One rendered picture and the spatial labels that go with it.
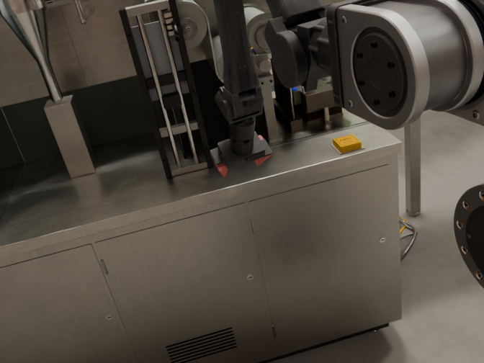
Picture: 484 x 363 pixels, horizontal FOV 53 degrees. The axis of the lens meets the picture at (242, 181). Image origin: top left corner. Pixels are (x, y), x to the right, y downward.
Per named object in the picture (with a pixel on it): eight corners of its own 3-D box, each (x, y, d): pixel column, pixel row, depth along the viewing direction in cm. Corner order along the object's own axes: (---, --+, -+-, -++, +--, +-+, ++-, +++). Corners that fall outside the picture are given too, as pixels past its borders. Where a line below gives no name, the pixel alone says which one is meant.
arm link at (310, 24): (314, 29, 60) (351, 19, 61) (278, 20, 69) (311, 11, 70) (321, 100, 64) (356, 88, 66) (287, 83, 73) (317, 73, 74)
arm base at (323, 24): (340, 111, 58) (331, 7, 52) (307, 95, 65) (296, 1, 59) (402, 91, 60) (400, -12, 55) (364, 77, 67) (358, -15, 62)
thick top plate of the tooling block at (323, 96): (307, 111, 171) (305, 96, 168) (276, 82, 206) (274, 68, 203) (350, 101, 173) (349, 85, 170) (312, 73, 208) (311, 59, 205)
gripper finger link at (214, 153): (209, 168, 127) (209, 146, 119) (235, 160, 128) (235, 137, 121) (220, 189, 123) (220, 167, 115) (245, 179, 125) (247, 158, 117)
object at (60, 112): (63, 184, 172) (-4, 18, 145) (67, 167, 184) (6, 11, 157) (102, 173, 173) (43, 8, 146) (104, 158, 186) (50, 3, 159)
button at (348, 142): (341, 153, 155) (341, 146, 154) (333, 145, 161) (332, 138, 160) (361, 148, 156) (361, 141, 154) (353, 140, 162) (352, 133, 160)
